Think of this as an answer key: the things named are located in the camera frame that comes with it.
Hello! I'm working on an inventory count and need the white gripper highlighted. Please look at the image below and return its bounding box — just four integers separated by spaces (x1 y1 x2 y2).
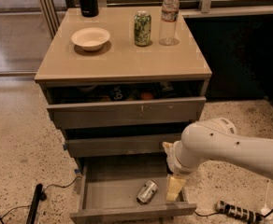
162 141 194 202

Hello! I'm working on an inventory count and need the silver 7up can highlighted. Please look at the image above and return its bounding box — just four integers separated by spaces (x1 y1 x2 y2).
136 180 158 204

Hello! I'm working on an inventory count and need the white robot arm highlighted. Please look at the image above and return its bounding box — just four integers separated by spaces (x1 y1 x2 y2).
163 118 273 202

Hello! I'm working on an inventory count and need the grey top drawer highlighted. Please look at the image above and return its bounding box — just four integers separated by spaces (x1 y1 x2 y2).
45 87 206 129

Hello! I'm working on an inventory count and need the grey drawer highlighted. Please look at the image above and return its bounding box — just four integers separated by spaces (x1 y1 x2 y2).
64 122 189 158
45 87 206 129
70 153 196 224

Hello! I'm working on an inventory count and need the grey bottom drawer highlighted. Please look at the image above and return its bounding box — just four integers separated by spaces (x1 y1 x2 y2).
70 153 196 224

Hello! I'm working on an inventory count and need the orange fruit in drawer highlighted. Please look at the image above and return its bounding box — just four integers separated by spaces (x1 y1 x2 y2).
140 91 154 100

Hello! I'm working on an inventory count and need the grey drawer cabinet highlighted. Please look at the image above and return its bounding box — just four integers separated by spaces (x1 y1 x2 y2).
34 6 213 179

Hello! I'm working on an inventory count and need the grey middle drawer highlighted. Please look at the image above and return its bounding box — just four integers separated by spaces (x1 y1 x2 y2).
64 122 189 158

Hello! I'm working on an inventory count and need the green soda can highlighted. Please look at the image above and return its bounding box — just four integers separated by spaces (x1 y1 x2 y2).
134 10 151 47

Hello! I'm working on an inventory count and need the black white power strip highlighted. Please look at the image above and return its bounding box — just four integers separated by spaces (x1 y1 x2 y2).
215 201 263 224

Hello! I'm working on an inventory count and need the dark snack bag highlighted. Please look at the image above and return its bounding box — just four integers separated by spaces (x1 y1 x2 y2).
108 85 131 101

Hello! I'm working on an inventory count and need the white plug adapter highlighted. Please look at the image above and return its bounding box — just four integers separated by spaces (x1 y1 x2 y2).
261 206 273 220

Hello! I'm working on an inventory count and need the black bar on floor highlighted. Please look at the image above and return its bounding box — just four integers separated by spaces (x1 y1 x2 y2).
26 184 43 224

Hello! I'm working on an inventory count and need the white bowl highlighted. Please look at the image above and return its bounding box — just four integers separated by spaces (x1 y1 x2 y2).
71 27 110 51

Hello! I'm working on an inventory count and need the clear plastic water bottle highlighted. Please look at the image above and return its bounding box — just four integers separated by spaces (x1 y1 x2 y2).
159 0 180 46

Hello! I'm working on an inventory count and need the black thermos bottle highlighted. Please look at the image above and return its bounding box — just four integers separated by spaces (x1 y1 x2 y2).
79 0 99 17

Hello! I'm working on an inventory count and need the white power cable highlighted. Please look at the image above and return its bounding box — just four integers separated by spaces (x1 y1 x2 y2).
263 180 272 208

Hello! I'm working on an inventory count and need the black floor cable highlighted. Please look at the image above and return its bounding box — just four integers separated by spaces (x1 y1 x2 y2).
0 175 83 224

